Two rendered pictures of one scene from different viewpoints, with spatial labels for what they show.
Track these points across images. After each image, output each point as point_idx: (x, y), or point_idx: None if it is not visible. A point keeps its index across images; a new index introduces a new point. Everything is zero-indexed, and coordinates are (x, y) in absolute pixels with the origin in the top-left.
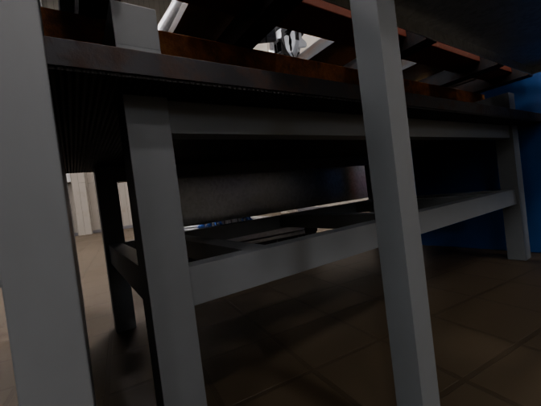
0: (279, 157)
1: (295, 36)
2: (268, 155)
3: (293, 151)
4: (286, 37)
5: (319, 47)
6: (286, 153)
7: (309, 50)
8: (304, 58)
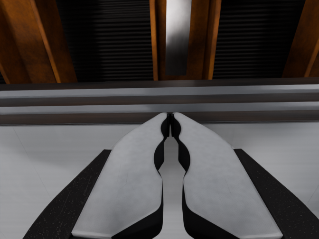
0: (279, 65)
1: (98, 159)
2: (257, 11)
3: (221, 55)
4: (230, 209)
5: (10, 90)
6: (237, 49)
7: (65, 105)
8: (95, 87)
